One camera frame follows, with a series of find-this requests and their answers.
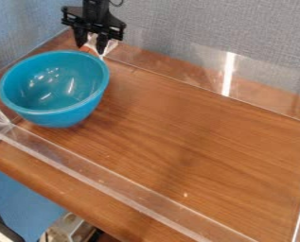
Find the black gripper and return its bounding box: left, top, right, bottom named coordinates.
left=60, top=0, right=127, bottom=55

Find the clear acrylic barrier wall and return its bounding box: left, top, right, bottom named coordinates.
left=0, top=44, right=300, bottom=242

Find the blue plastic bowl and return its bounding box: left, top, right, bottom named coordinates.
left=0, top=50, right=110, bottom=128

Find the white and brown toy mushroom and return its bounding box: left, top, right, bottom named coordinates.
left=80, top=33, right=99, bottom=55

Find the white power strip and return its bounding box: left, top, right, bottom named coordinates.
left=38, top=212, right=95, bottom=242

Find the black cable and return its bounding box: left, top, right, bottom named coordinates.
left=107, top=0, right=126, bottom=9

